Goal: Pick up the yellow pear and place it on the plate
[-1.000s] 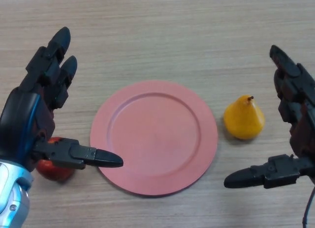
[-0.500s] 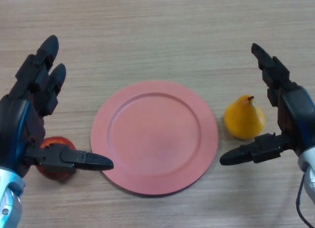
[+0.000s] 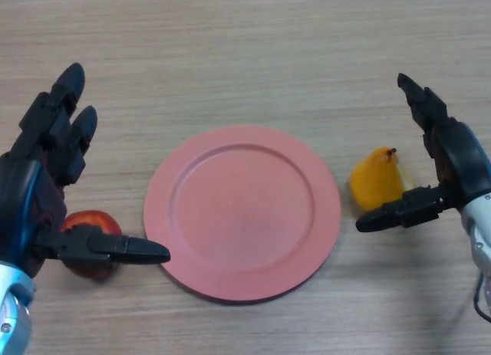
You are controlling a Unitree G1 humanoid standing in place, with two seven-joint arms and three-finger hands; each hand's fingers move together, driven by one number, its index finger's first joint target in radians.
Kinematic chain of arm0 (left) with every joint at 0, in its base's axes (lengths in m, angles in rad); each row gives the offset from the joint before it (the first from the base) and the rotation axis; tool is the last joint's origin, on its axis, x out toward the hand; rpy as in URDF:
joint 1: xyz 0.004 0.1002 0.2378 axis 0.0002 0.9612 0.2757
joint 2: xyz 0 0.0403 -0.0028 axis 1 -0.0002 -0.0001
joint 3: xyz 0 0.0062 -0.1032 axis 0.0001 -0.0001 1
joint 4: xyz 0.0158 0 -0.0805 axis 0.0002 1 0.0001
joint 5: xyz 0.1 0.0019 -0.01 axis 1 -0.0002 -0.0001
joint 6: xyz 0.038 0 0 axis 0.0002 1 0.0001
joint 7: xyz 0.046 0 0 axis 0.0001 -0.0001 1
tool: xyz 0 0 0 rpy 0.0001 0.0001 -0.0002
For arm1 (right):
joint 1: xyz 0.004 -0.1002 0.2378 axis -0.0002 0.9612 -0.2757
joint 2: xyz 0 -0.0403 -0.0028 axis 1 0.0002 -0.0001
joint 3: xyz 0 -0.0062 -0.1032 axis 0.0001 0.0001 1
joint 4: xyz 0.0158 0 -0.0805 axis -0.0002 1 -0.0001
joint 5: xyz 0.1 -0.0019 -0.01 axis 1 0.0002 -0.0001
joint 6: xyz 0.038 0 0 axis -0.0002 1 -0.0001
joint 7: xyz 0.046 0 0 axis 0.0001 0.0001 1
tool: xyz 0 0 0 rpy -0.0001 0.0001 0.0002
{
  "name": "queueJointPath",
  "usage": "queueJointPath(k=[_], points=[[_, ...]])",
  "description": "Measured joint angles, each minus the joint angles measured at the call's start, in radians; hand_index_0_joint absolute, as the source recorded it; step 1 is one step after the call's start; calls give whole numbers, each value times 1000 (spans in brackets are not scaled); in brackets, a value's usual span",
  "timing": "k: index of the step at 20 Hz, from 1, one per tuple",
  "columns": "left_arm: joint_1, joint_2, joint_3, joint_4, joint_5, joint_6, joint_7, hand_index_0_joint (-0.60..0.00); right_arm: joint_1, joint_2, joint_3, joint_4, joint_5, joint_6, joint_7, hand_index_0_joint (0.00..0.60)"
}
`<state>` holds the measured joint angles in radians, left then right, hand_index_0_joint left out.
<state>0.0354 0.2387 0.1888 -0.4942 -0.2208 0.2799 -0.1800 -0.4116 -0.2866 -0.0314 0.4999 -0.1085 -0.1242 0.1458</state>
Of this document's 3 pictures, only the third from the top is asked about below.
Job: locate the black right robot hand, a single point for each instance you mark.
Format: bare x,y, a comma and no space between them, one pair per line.
456,167

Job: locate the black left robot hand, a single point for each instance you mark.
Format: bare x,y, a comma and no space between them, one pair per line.
27,186

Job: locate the yellow pear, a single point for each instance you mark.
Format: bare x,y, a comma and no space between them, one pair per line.
374,182

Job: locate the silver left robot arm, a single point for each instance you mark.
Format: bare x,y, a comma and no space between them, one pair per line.
15,316

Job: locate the pink round plate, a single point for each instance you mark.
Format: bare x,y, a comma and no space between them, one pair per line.
241,217

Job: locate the red apple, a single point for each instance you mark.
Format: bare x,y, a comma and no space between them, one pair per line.
94,219

